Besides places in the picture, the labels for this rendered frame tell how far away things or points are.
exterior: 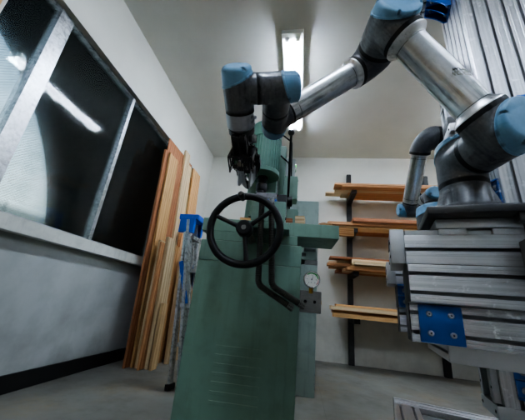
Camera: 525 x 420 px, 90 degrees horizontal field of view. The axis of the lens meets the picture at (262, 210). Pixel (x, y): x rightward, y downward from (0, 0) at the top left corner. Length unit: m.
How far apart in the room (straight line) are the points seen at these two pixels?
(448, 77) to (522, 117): 0.18
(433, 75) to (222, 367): 1.14
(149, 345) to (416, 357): 2.81
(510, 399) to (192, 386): 0.96
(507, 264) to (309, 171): 3.42
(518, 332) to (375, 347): 2.90
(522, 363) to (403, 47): 0.82
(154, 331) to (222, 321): 1.39
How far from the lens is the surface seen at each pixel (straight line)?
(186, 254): 2.02
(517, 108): 0.82
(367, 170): 4.14
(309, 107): 0.85
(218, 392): 1.17
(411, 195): 1.61
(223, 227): 1.19
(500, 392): 1.07
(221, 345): 1.15
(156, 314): 2.47
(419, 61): 0.88
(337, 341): 3.59
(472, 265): 0.79
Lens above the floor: 0.55
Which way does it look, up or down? 19 degrees up
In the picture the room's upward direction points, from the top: 6 degrees clockwise
